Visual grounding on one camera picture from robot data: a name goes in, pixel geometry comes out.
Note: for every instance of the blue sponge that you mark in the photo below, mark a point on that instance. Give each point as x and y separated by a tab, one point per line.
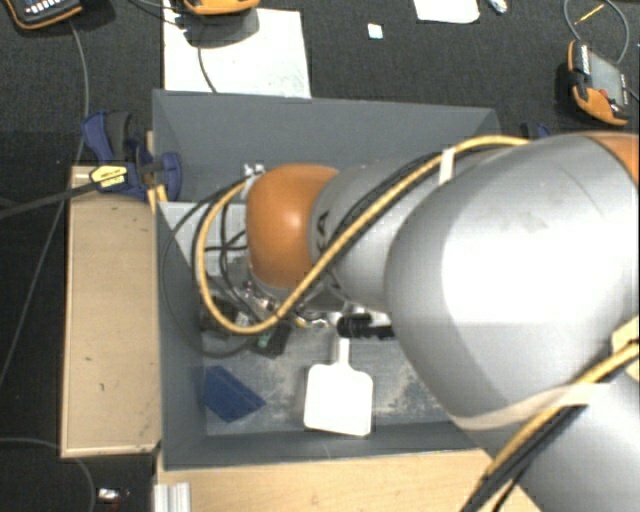
231	395

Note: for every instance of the white flat paddle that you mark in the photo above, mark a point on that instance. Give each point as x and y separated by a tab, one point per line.
339	400

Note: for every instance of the pale wood flat board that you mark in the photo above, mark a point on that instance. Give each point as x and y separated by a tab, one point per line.
112	320

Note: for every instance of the grey metal bin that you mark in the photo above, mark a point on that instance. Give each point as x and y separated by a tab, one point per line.
320	135

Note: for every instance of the black cylinder on white bracket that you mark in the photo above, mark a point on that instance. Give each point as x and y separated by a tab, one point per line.
361	326

